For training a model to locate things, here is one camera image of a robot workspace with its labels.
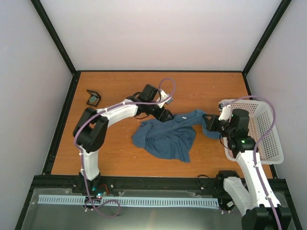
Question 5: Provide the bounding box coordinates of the blue t-shirt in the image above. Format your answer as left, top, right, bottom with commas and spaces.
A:
132, 109, 220, 163

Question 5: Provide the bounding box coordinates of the black brooch box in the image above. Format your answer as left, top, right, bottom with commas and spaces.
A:
86, 89, 101, 107

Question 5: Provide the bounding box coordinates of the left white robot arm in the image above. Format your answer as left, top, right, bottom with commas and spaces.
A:
73, 84, 174, 193

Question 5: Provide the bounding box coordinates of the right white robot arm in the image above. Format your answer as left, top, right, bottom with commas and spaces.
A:
203, 107, 292, 230

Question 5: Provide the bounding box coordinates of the white perforated plastic basket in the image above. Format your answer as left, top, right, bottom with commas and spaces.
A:
221, 99, 284, 165

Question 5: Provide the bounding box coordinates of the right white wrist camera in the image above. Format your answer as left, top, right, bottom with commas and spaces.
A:
218, 102, 231, 121

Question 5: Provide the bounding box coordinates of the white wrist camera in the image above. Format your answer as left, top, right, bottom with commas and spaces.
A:
218, 102, 231, 121
157, 89, 173, 108

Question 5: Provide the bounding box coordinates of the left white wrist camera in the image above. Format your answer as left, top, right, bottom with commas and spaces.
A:
157, 89, 173, 108

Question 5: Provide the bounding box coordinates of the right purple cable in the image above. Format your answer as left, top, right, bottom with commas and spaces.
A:
219, 95, 283, 230

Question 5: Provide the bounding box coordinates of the light blue cable duct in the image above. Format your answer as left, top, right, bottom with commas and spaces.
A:
37, 195, 219, 209

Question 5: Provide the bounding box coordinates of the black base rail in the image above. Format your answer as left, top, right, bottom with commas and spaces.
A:
33, 176, 287, 197

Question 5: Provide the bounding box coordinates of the black enclosure frame post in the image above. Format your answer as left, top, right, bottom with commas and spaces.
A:
242, 0, 292, 72

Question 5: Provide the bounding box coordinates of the left rear black frame post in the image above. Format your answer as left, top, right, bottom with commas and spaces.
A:
30, 0, 77, 75

